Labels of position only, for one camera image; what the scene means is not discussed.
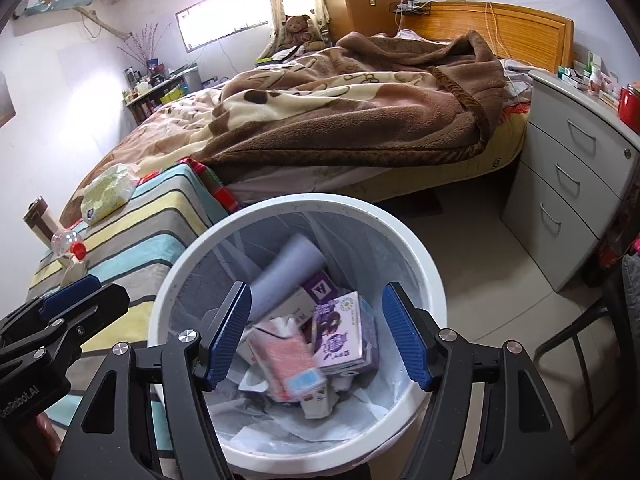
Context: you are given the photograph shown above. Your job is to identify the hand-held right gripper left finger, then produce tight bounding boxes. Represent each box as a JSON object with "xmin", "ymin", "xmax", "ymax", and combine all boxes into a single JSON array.
[{"xmin": 55, "ymin": 281, "xmax": 253, "ymax": 480}]

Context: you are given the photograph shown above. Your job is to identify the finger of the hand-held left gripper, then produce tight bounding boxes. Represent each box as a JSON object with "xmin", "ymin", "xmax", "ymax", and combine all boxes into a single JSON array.
[
  {"xmin": 0, "ymin": 305, "xmax": 83, "ymax": 361},
  {"xmin": 37, "ymin": 274, "xmax": 130, "ymax": 333}
]

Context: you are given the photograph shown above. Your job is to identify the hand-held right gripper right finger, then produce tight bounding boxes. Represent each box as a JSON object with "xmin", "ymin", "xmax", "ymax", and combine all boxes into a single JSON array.
[{"xmin": 381, "ymin": 281, "xmax": 576, "ymax": 480}]

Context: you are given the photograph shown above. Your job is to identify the brown paper carton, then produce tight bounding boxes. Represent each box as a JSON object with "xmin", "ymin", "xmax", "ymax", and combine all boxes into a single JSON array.
[{"xmin": 61, "ymin": 255, "xmax": 93, "ymax": 288}]

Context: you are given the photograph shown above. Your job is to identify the grey foil lidded cup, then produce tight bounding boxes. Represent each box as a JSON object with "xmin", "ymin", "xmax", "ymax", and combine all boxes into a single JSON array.
[{"xmin": 250, "ymin": 232, "xmax": 327, "ymax": 306}]

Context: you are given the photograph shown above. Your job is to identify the white round waste bin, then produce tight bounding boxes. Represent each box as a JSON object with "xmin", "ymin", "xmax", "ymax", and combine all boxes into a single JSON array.
[{"xmin": 147, "ymin": 192, "xmax": 448, "ymax": 476}]

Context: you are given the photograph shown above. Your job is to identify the clear bottle with red label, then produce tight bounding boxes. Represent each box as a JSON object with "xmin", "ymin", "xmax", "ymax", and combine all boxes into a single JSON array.
[{"xmin": 50, "ymin": 229, "xmax": 87, "ymax": 261}]

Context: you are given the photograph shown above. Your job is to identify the purple drink carton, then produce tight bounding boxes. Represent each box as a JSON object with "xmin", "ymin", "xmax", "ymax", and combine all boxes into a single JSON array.
[{"xmin": 311, "ymin": 291, "xmax": 381, "ymax": 375}]

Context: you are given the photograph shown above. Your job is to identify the pink paper pack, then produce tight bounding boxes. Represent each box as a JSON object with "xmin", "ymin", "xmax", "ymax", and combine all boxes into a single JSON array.
[{"xmin": 257, "ymin": 332, "xmax": 328, "ymax": 403}]

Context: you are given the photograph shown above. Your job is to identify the brown beige thermos mug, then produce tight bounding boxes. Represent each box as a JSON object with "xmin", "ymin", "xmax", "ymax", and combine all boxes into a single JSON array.
[{"xmin": 22, "ymin": 199, "xmax": 63, "ymax": 251}]

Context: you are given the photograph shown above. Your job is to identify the small purple box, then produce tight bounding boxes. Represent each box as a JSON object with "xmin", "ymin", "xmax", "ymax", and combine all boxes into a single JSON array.
[{"xmin": 300, "ymin": 270, "xmax": 343, "ymax": 306}]

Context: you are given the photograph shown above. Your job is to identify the white crumpled packaging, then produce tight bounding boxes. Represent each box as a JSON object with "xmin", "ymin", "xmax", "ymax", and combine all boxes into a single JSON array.
[{"xmin": 300, "ymin": 385, "xmax": 343, "ymax": 420}]

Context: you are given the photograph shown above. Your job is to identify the green wet wipes pack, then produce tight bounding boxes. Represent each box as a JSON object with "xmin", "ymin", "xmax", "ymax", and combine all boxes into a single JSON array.
[{"xmin": 80, "ymin": 162, "xmax": 141, "ymax": 225}]

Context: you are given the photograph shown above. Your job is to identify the clear plastic bin liner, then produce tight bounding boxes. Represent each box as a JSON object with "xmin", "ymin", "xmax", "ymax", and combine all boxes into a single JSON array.
[{"xmin": 170, "ymin": 207, "xmax": 426, "ymax": 456}]

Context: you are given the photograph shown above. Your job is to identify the red plaid cloth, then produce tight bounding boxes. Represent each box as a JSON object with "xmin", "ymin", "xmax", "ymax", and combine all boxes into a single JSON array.
[{"xmin": 190, "ymin": 159, "xmax": 244, "ymax": 211}]

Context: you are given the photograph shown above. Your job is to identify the peach patterned quilt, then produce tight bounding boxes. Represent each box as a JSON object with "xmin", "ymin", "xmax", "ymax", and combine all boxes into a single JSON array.
[{"xmin": 60, "ymin": 87, "xmax": 241, "ymax": 221}]

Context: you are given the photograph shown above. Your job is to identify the grey drawer cabinet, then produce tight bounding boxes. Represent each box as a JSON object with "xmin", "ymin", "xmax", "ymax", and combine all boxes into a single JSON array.
[{"xmin": 500, "ymin": 69, "xmax": 640, "ymax": 293}]

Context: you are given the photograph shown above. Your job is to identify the cluttered shelf unit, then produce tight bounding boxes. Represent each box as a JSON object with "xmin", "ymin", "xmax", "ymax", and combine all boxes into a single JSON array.
[{"xmin": 124, "ymin": 62, "xmax": 203, "ymax": 122}]

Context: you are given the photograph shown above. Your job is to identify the black chair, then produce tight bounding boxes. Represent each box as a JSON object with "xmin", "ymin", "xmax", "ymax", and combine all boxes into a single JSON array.
[{"xmin": 532, "ymin": 254, "xmax": 640, "ymax": 480}]

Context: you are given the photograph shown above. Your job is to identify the brown cream fleece blanket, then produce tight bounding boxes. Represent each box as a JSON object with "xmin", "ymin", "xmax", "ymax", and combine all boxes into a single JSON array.
[{"xmin": 186, "ymin": 31, "xmax": 506, "ymax": 171}]

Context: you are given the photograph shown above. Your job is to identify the decorative dry branches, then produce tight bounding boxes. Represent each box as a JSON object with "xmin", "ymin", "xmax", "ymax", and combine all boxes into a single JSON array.
[{"xmin": 117, "ymin": 22, "xmax": 172, "ymax": 68}]

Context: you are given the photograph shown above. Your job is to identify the bright window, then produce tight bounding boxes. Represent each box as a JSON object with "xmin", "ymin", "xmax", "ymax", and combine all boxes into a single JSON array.
[{"xmin": 175, "ymin": 0, "xmax": 273, "ymax": 53}]

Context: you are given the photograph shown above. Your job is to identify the brown teddy bear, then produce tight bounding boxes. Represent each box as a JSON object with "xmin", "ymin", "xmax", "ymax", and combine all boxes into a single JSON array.
[{"xmin": 282, "ymin": 14, "xmax": 326, "ymax": 53}]

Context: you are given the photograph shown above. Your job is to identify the group of medicine boxes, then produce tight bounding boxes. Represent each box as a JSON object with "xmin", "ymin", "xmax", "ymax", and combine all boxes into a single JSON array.
[{"xmin": 557, "ymin": 50, "xmax": 626, "ymax": 107}]

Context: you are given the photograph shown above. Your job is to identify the red jar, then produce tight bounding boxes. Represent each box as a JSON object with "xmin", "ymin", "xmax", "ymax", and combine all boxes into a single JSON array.
[{"xmin": 617, "ymin": 84, "xmax": 640, "ymax": 134}]

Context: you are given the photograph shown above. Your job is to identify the wooden bed headboard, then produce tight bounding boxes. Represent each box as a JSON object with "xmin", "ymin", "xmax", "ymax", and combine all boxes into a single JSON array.
[{"xmin": 400, "ymin": 0, "xmax": 576, "ymax": 73}]

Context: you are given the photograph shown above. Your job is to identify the wall pipe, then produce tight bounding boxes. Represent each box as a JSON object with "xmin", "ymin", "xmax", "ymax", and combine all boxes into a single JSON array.
[{"xmin": 75, "ymin": 7, "xmax": 134, "ymax": 41}]

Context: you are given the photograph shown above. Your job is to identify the white cable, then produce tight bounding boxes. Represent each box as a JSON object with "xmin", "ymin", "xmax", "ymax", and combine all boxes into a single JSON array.
[{"xmin": 486, "ymin": 2, "xmax": 507, "ymax": 57}]

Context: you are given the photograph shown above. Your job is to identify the wall wire rack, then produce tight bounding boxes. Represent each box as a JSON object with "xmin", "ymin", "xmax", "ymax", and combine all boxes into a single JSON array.
[{"xmin": 389, "ymin": 0, "xmax": 432, "ymax": 17}]

